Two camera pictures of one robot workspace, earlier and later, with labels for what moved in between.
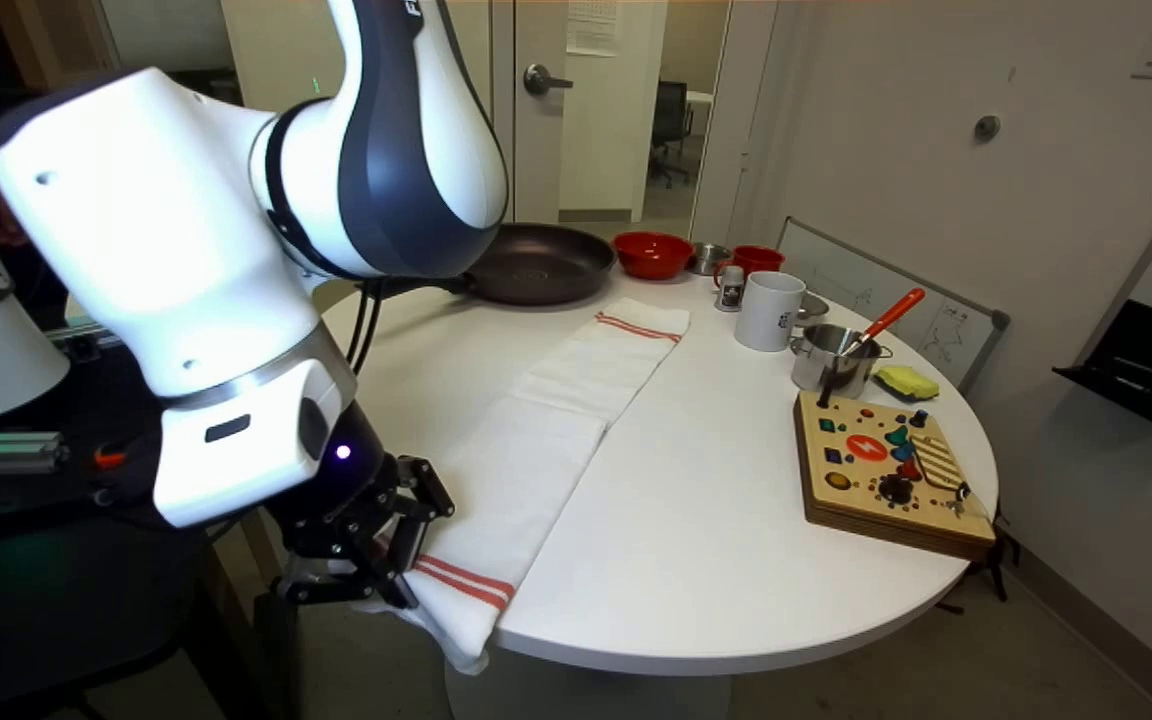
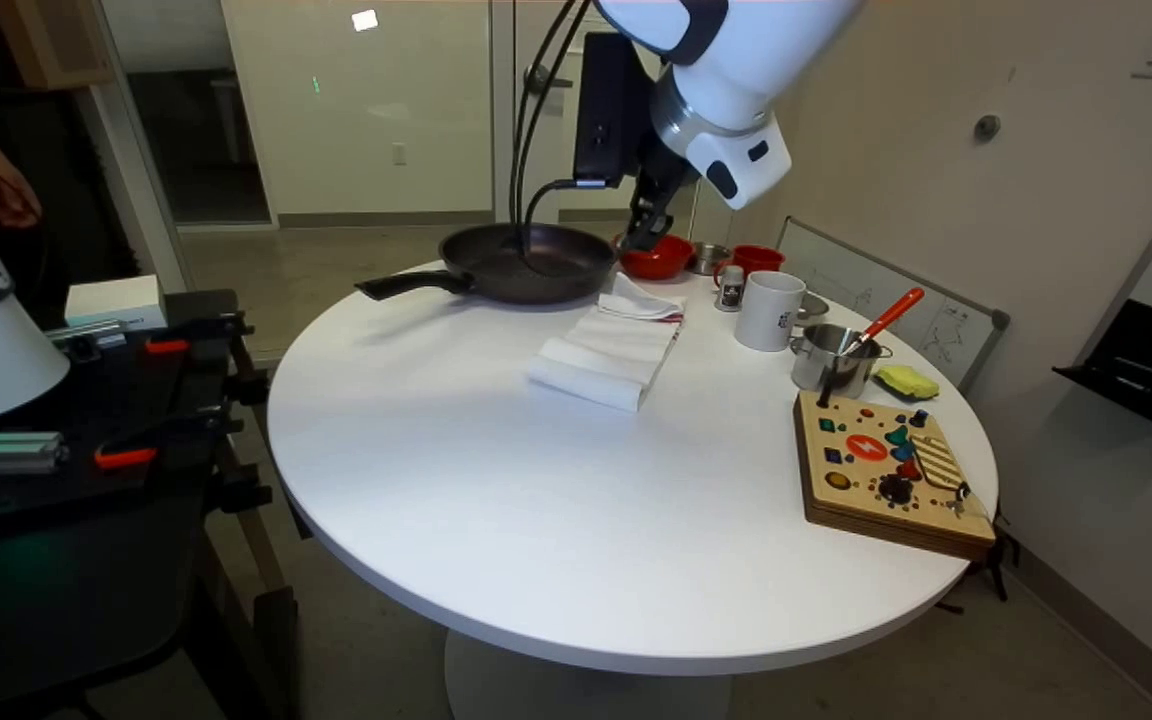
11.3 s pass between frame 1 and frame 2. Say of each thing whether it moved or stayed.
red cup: stayed
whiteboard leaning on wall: stayed
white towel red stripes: moved
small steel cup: stayed
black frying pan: stayed
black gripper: moved
